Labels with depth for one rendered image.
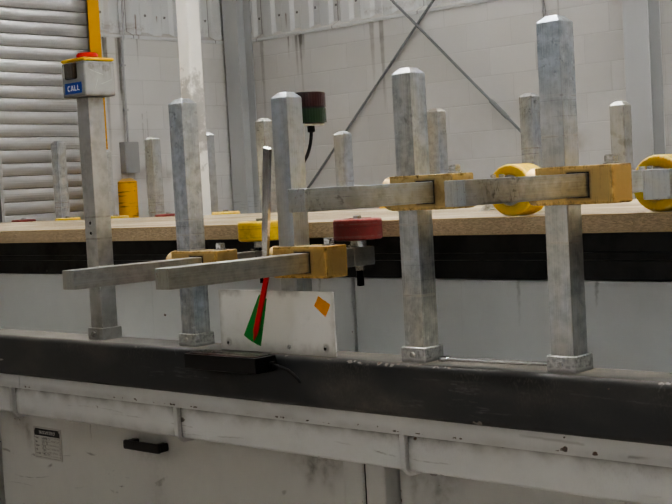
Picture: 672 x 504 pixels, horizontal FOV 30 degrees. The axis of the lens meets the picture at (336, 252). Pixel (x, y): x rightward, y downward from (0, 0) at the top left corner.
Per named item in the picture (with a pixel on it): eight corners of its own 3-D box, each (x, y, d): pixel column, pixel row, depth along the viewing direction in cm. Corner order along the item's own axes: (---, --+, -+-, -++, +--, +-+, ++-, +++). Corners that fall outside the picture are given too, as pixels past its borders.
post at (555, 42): (574, 382, 164) (558, 13, 162) (552, 381, 166) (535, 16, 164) (589, 378, 167) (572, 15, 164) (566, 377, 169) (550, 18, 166)
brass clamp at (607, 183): (611, 203, 157) (609, 163, 157) (520, 206, 166) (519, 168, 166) (635, 201, 161) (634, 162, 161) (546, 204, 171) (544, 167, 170)
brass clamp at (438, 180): (451, 209, 174) (449, 172, 174) (377, 211, 183) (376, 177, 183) (478, 207, 178) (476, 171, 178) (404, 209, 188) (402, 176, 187)
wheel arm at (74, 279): (75, 295, 192) (73, 267, 192) (62, 295, 194) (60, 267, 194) (277, 270, 224) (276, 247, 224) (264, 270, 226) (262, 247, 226)
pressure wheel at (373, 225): (363, 288, 199) (359, 216, 199) (326, 287, 205) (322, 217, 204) (395, 283, 205) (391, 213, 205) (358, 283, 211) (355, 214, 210)
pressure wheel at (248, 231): (287, 282, 220) (283, 217, 219) (241, 285, 219) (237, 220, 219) (284, 279, 228) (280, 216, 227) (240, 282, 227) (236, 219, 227)
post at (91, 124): (102, 340, 232) (87, 96, 229) (87, 339, 235) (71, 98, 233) (122, 337, 235) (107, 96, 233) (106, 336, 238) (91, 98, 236)
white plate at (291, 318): (334, 357, 192) (331, 292, 191) (220, 349, 209) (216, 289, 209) (337, 356, 192) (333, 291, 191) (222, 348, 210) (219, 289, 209)
